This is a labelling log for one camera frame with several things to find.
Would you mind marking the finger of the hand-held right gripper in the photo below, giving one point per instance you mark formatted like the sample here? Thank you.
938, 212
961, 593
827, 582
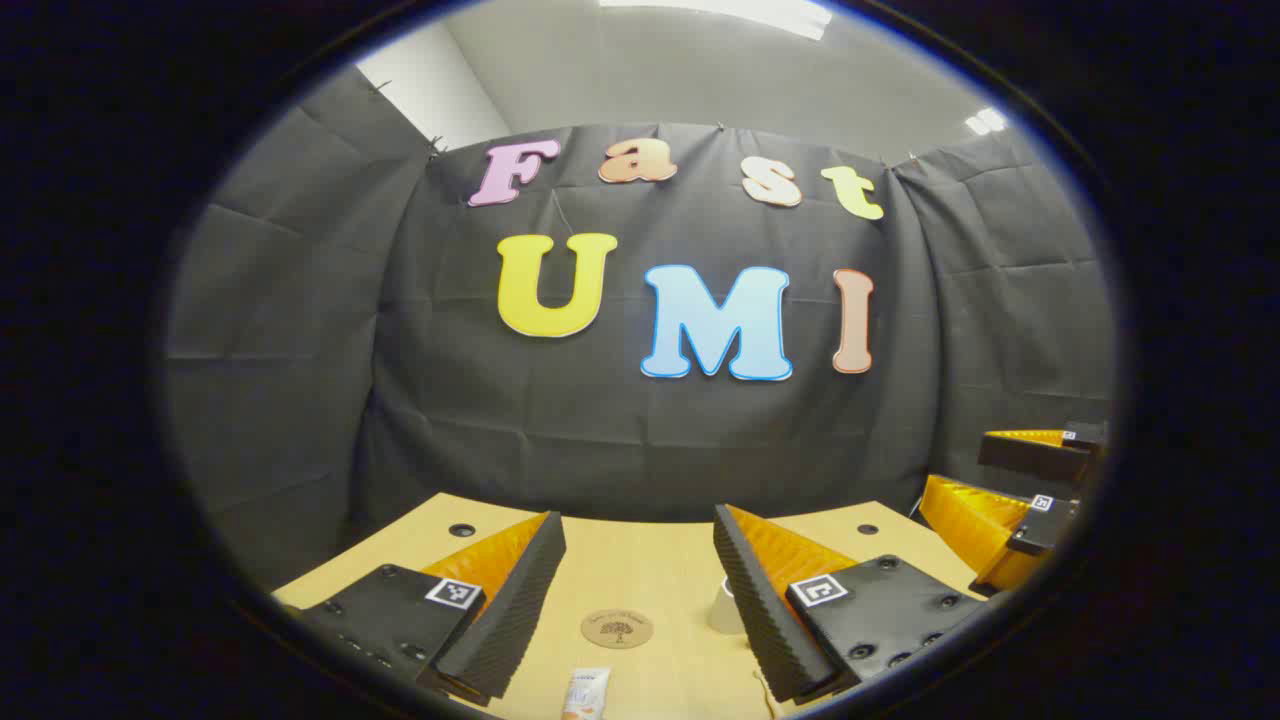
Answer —
975, 525
1035, 455

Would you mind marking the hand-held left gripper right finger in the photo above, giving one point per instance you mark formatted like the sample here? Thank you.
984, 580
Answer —
765, 620

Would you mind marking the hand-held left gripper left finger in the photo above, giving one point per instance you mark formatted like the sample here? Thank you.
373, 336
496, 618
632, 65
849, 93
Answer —
500, 620

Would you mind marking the white toothpaste tube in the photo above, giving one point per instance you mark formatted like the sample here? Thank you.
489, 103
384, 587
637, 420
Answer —
586, 692

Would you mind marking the round wooden coaster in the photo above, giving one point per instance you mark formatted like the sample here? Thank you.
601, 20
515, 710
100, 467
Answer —
617, 628

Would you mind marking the light wooden desktop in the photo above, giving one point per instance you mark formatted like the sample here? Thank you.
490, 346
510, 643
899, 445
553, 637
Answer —
640, 570

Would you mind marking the black backdrop cloth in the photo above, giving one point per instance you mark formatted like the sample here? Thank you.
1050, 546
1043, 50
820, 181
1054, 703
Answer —
600, 430

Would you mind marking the small ceiling light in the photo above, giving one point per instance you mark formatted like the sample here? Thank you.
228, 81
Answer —
986, 121

